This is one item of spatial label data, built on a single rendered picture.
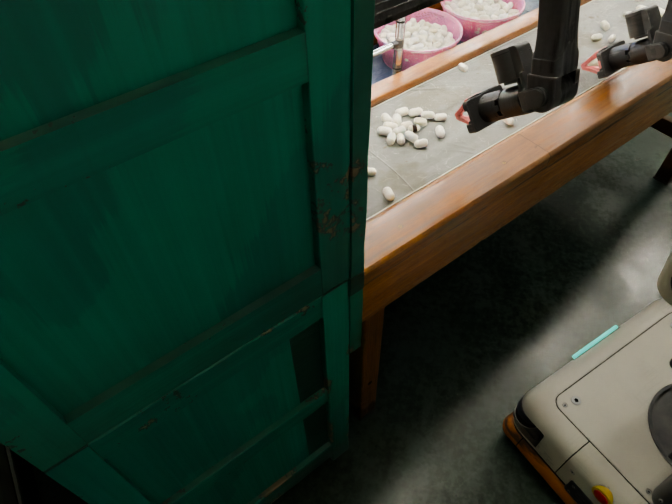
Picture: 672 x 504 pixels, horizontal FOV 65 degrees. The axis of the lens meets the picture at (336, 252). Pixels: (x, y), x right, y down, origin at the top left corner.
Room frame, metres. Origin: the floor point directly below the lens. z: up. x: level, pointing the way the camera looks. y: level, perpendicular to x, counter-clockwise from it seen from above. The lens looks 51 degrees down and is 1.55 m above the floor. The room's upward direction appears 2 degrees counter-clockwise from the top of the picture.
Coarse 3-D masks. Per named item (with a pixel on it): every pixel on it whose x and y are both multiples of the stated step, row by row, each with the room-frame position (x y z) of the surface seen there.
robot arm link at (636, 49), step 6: (642, 36) 1.18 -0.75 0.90; (636, 42) 1.19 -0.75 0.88; (642, 42) 1.18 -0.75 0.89; (648, 42) 1.16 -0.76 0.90; (630, 48) 1.19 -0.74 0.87; (636, 48) 1.18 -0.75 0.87; (642, 48) 1.16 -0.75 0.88; (630, 54) 1.18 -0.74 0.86; (636, 54) 1.17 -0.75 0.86; (642, 54) 1.16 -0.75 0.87; (630, 60) 1.18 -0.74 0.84; (636, 60) 1.17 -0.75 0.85; (642, 60) 1.16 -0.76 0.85; (654, 60) 1.15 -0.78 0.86
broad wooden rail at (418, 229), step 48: (624, 96) 1.14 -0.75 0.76; (528, 144) 0.96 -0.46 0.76; (576, 144) 0.99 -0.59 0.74; (432, 192) 0.81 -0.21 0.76; (480, 192) 0.80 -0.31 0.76; (528, 192) 0.90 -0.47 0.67; (384, 240) 0.68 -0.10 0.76; (432, 240) 0.71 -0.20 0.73; (480, 240) 0.82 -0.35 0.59; (384, 288) 0.63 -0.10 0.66
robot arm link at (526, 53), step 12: (516, 48) 0.86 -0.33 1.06; (528, 48) 0.87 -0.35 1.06; (492, 60) 0.89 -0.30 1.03; (504, 60) 0.86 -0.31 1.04; (516, 60) 0.85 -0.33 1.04; (528, 60) 0.85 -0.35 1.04; (504, 72) 0.85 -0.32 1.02; (516, 72) 0.85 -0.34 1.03; (528, 72) 0.84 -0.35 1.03; (528, 96) 0.78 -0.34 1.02; (540, 96) 0.76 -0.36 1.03; (528, 108) 0.77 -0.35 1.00
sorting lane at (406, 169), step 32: (608, 0) 1.71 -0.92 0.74; (608, 32) 1.50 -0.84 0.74; (480, 64) 1.35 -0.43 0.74; (416, 96) 1.20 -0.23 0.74; (448, 96) 1.20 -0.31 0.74; (576, 96) 1.18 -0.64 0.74; (448, 128) 1.06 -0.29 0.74; (512, 128) 1.05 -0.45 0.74; (384, 160) 0.95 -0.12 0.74; (416, 160) 0.94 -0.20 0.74; (448, 160) 0.94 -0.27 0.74
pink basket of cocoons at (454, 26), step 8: (408, 16) 1.63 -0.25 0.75; (424, 16) 1.62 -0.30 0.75; (440, 16) 1.60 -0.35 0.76; (448, 16) 1.58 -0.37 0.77; (392, 24) 1.60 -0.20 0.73; (440, 24) 1.59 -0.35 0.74; (448, 24) 1.57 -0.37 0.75; (456, 24) 1.54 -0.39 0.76; (376, 32) 1.52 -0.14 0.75; (456, 32) 1.52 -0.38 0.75; (456, 40) 1.43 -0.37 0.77; (440, 48) 1.39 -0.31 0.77; (448, 48) 1.40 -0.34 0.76; (384, 56) 1.46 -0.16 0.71; (392, 56) 1.42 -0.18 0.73; (408, 56) 1.39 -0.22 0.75; (416, 56) 1.38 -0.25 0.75; (424, 56) 1.38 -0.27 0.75; (432, 56) 1.39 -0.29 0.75; (392, 64) 1.43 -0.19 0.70; (408, 64) 1.40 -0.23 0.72
